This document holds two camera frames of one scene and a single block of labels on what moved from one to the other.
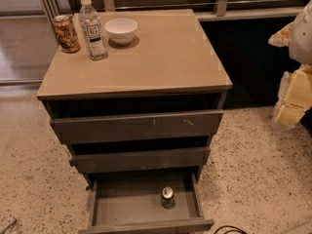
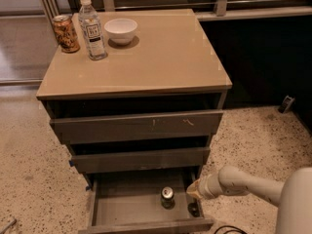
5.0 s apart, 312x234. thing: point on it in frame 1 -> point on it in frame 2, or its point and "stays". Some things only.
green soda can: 168,200 stays
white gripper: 302,36 -> 206,186
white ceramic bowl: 121,30 stays
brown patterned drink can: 65,33 stays
